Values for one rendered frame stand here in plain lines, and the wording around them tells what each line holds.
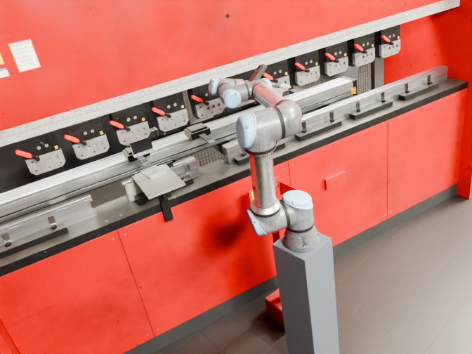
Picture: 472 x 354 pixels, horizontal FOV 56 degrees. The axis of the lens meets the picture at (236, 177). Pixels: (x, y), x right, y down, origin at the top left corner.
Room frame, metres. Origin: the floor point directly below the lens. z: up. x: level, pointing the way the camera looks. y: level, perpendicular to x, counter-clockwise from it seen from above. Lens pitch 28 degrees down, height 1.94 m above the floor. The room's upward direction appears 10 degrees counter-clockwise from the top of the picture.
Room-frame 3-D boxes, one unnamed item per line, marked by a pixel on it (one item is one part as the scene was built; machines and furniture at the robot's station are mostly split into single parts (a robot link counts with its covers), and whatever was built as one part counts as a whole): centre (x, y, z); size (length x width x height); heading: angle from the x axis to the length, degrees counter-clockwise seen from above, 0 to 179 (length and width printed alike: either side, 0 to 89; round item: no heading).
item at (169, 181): (1.85, 0.37, 1.00); 0.26 x 0.18 x 0.01; 23
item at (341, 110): (2.49, -0.73, 0.92); 1.68 x 0.06 x 0.10; 113
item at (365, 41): (2.53, -0.84, 1.26); 0.15 x 0.09 x 0.17; 113
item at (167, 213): (1.82, 0.35, 0.88); 0.14 x 0.04 x 0.22; 23
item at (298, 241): (1.49, -0.23, 0.82); 0.15 x 0.15 x 0.10
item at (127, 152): (2.14, 0.48, 1.01); 0.26 x 0.12 x 0.05; 23
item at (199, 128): (2.28, 0.14, 1.01); 0.26 x 0.12 x 0.05; 23
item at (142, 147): (1.99, 0.43, 1.13); 0.10 x 0.02 x 0.10; 113
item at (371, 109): (2.49, -0.89, 0.89); 0.30 x 0.05 x 0.03; 113
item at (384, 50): (2.61, -1.02, 1.26); 0.15 x 0.09 x 0.17; 113
